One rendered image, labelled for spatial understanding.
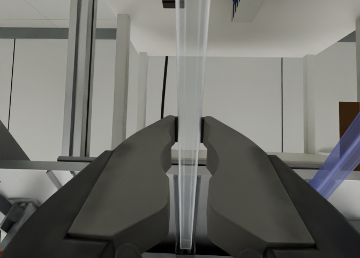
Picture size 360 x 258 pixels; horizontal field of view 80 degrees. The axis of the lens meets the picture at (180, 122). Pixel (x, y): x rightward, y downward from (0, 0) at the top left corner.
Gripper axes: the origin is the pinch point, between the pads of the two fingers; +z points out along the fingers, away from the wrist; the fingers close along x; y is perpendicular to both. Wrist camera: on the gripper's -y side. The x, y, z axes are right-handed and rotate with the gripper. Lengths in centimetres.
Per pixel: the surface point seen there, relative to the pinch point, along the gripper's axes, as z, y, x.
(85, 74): 31.0, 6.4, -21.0
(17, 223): 1.7, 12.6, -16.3
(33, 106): 160, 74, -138
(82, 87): 29.4, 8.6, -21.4
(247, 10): 43.3, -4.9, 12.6
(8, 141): 7.1, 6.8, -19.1
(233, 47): 72, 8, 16
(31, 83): 170, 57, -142
